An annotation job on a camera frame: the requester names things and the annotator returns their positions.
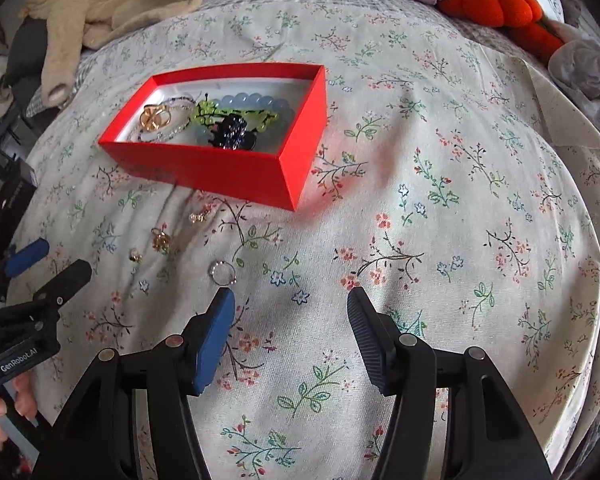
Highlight silver thin ring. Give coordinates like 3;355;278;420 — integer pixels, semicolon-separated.
208;259;240;287

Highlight large gold ring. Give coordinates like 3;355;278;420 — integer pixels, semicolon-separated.
139;103;173;134

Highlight clear crystal bead bracelet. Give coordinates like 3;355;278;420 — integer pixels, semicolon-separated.
136;94;202;143

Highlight green bead bracelet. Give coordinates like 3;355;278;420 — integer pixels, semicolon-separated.
191;93;282;134

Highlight black hair claw clip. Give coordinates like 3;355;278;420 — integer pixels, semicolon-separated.
208;112;257;151

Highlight light blue bead bracelet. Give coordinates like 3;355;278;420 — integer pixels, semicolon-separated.
194;90;297;143

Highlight person's left hand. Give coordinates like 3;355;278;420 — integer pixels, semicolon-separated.
0;372;38;451

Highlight black box at bedside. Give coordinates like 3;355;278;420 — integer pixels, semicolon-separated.
0;158;38;257

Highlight small gold flower earring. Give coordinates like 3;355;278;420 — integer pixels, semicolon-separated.
129;249;143;263

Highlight small gold stud earring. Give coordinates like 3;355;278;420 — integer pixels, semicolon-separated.
188;208;210;224

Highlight dark chair with clothes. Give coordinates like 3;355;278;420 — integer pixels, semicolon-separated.
0;18;54;180

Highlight floral bed sheet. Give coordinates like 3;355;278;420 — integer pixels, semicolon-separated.
9;0;600;479

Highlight red Ace cardboard box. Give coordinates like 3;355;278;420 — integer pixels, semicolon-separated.
98;62;327;210

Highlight crumpled grey white clothes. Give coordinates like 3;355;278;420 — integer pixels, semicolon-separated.
547;21;600;130

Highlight orange pumpkin plush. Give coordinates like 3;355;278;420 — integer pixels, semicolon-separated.
437;0;565;65

